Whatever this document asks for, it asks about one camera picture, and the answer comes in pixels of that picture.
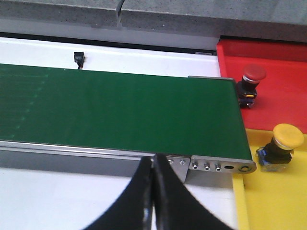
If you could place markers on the small black sensor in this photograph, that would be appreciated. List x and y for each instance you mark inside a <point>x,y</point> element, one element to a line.
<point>79,59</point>

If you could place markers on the red tray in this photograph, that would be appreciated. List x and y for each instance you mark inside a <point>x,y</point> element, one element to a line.
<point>282,95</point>

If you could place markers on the aluminium conveyor frame rail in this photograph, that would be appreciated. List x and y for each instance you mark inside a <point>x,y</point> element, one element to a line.
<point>62,158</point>

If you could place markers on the green conveyor belt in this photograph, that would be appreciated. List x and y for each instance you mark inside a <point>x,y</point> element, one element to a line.
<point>158,114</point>

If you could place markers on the grey stone countertop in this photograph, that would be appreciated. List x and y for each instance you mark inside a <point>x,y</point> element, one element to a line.
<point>196,24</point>

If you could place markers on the yellow tray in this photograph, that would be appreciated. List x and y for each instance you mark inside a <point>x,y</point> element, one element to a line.
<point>273,200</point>

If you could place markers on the red mushroom push button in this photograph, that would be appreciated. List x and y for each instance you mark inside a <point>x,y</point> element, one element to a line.
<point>246,87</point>

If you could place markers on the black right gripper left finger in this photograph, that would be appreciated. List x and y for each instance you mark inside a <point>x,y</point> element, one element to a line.
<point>132,210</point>

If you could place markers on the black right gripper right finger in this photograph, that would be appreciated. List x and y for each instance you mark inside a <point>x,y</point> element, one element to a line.
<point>175,207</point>

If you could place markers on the yellow mushroom push button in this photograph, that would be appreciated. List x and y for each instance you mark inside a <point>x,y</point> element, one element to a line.
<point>277,154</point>

